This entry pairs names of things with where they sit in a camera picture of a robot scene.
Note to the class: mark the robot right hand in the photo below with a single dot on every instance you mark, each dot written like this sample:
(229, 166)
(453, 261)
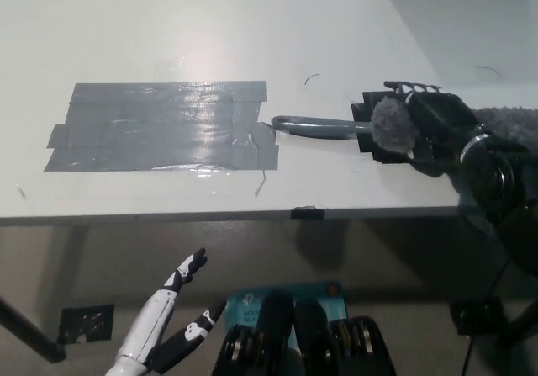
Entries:
(441, 128)

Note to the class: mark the black tape spot mark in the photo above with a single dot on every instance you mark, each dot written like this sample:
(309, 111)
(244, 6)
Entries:
(370, 102)

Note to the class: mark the thin dark thread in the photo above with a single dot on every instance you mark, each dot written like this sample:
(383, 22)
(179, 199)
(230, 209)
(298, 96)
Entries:
(487, 69)
(310, 77)
(260, 184)

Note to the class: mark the black table leg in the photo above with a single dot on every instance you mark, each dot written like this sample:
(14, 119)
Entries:
(29, 329)

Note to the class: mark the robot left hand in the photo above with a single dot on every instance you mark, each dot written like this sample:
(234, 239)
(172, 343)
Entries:
(149, 329)

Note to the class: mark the black floor bracket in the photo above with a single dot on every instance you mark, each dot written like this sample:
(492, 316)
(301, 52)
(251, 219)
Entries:
(86, 323)

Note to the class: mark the grey fluffy duster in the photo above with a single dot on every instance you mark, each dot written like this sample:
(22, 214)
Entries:
(319, 127)

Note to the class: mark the grey duct tape patch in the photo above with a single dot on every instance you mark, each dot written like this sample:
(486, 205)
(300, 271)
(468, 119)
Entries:
(147, 128)

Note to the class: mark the black floor foot plate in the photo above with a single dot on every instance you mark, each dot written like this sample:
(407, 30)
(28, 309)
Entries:
(477, 317)

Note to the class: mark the teal router box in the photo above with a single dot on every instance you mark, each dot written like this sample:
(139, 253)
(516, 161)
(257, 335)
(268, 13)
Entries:
(248, 304)

